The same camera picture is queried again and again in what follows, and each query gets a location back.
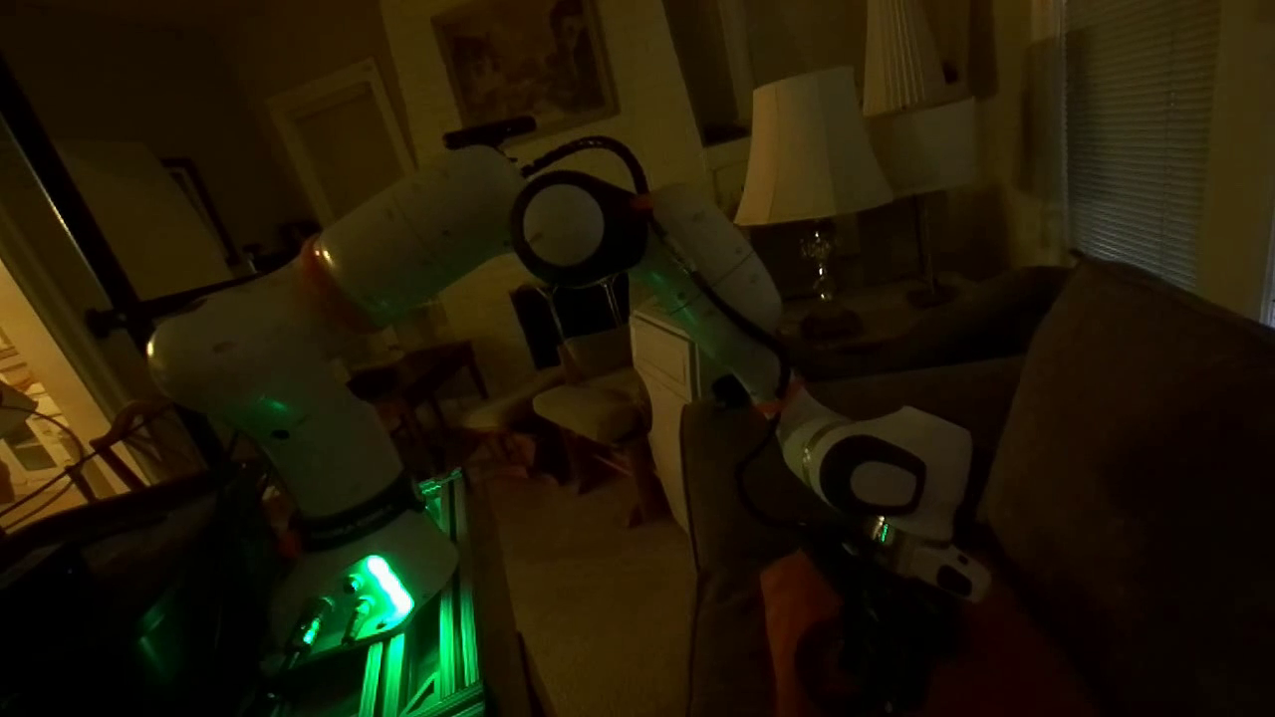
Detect white window blinds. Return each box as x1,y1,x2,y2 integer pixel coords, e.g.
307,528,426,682
1068,0,1226,297

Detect orange cushion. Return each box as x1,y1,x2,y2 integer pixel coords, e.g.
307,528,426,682
757,550,1081,717

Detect white interior door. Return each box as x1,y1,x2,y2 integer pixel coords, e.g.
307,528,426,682
267,59,421,237

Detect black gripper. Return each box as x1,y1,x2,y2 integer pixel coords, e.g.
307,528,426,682
826,562,972,710

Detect dark side table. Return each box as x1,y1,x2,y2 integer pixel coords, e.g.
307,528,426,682
777,261,1076,382

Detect framed wall picture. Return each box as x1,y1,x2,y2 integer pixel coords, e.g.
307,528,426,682
426,0,623,135

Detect black robot cable conduit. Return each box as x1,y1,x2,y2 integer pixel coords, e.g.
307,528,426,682
520,133,657,205

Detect white cabinet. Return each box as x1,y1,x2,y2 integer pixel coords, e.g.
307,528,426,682
627,307,729,533

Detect brown fabric sofa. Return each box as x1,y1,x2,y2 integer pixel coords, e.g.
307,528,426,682
677,257,1275,717

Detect wooden chair with cushioned seat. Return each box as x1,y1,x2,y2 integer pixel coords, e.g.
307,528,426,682
527,359,675,528

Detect black tripod crossbar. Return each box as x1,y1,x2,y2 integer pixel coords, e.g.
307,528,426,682
82,271,269,338

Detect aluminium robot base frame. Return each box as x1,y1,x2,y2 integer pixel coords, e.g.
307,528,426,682
242,461,498,717

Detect table lamp with white shade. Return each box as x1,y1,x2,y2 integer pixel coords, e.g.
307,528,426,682
867,92,992,310
734,63,898,344

